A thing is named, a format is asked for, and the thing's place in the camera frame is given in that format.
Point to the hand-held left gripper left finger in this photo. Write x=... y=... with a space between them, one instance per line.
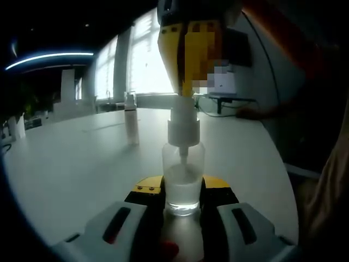
x=109 y=232

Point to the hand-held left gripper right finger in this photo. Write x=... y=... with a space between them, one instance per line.
x=245 y=232

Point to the clear pump bottle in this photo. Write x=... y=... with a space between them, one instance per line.
x=183 y=191

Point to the white pump bottle red label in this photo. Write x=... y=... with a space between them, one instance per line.
x=131 y=125

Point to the person's left hand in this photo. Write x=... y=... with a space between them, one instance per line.
x=169 y=252

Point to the wide window with blinds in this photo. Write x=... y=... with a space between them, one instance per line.
x=152 y=54

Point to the narrow window with blinds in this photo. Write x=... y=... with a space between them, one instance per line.
x=106 y=71

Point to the open laptop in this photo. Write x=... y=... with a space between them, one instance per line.
x=229 y=90

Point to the metal sink table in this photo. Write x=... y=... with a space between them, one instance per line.
x=114 y=105

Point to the black laptop stand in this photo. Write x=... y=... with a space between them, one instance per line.
x=231 y=101

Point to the black power adapter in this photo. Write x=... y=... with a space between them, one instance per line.
x=248 y=113

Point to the white square pillar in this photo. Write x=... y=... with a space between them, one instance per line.
x=68 y=87

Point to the white low partition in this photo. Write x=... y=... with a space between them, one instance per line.
x=73 y=109

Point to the straight ceiling light strip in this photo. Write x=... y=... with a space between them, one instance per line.
x=49 y=57

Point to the potted green plant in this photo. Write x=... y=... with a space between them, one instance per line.
x=17 y=128

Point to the dark wall monitor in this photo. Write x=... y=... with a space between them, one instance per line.
x=241 y=49

